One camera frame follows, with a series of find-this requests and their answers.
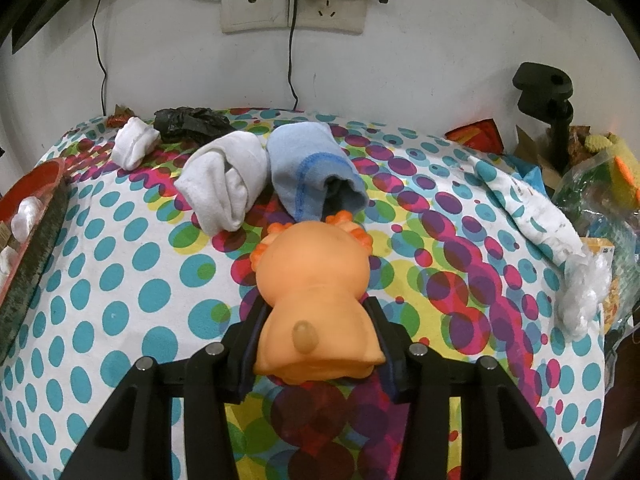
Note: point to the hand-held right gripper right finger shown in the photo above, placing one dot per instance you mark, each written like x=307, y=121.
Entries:
x=387, y=360

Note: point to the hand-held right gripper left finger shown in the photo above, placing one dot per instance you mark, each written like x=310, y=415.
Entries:
x=245, y=365

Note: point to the orange rubber toy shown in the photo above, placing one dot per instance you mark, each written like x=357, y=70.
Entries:
x=310, y=280

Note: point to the red round tray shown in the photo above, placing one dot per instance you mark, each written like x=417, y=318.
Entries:
x=40, y=240

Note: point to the polka dot bedsheet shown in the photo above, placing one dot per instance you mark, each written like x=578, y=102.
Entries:
x=125, y=310

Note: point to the large white rolled sock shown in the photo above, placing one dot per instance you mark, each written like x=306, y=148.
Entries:
x=220, y=180

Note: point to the crumpled white plastic bag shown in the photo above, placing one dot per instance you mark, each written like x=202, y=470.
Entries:
x=582, y=295

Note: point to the white printed cloth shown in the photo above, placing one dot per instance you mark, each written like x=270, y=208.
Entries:
x=535, y=210

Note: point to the light blue sock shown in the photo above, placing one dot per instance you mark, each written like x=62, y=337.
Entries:
x=305, y=160

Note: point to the blue cloth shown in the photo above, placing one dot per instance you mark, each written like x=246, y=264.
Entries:
x=530, y=178

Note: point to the yellow printed packet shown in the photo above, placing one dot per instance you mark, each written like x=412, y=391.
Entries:
x=600, y=247

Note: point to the red orange packet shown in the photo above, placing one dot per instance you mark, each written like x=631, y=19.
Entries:
x=475, y=135

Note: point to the small white sock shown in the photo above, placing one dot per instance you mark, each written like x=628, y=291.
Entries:
x=132, y=142

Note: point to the brown cardboard box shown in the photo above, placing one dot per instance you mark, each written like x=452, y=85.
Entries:
x=530, y=155

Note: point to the black plastic bag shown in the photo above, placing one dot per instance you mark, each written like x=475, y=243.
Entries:
x=185, y=122

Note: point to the white sock ball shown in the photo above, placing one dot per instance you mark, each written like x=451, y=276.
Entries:
x=27, y=215

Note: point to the clear plastic bag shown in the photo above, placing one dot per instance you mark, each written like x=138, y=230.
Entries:
x=595, y=195

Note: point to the small red brown wrapper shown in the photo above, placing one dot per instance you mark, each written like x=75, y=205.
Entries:
x=119, y=116

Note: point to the yellow knitted toy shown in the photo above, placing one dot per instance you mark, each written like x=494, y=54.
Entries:
x=620, y=165

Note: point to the black clamp stand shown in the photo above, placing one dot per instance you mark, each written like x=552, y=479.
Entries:
x=542, y=85

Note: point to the white wall power outlet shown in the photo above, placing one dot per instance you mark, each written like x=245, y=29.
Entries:
x=330, y=15

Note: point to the white wall plate round hole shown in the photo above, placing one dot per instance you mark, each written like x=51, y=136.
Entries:
x=255, y=5

